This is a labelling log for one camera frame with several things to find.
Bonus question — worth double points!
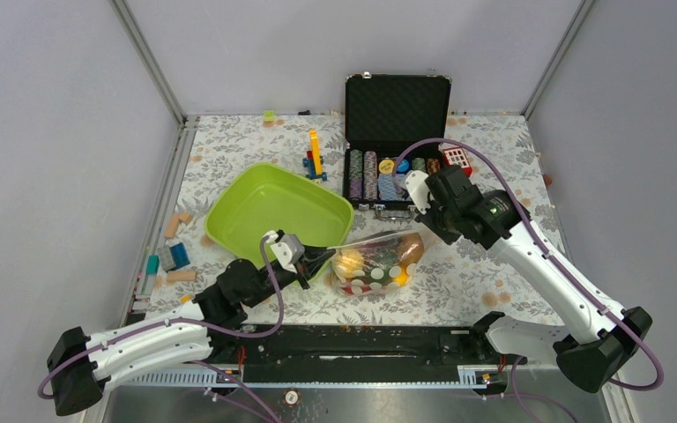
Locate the tan wooden block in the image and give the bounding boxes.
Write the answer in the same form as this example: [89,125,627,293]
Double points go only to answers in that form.
[166,271,197,285]
[163,211,193,240]

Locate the red toy brick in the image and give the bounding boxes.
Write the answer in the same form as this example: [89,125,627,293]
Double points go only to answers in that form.
[442,147,473,177]

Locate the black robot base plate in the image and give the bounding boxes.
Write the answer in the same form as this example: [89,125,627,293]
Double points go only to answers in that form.
[204,324,516,385]

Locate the orange yellow mango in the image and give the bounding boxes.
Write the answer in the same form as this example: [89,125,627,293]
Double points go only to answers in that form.
[382,273,409,292]

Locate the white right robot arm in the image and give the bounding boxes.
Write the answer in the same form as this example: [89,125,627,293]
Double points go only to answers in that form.
[404,167,652,393]

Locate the clear zip top bag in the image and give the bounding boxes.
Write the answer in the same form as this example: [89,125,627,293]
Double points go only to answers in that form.
[330,230,434,296]

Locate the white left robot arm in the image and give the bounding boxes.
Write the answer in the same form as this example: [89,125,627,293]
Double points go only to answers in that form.
[38,247,336,417]

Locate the toy brick car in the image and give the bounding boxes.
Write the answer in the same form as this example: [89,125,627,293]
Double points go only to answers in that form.
[302,129,328,182]

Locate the dark green avocado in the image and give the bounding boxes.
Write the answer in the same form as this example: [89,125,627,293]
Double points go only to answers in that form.
[363,247,399,271]

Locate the teal toy block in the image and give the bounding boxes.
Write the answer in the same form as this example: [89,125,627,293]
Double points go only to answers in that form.
[145,255,160,275]

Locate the brown potato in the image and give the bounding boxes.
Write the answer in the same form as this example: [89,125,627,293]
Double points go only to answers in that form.
[396,232,425,266]

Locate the tan wooden block lower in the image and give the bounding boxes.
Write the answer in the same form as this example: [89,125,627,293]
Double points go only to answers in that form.
[166,271,197,285]

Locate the green plastic tray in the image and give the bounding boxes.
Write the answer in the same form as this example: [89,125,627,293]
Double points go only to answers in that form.
[204,163,354,268]

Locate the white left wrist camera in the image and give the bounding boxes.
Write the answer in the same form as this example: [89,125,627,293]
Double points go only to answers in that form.
[264,230,306,273]

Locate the black poker chip case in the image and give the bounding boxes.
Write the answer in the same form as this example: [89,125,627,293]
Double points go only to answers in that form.
[342,71,452,221]

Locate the yellow lemon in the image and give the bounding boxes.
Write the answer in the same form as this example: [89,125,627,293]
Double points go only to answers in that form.
[332,249,364,278]

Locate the floral tablecloth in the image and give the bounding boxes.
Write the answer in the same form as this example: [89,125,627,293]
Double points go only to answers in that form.
[146,115,561,326]

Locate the red apple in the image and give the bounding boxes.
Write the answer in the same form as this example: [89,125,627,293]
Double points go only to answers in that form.
[339,279,372,295]

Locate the blue toy block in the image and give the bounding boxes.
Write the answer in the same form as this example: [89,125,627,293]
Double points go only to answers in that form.
[169,242,190,271]

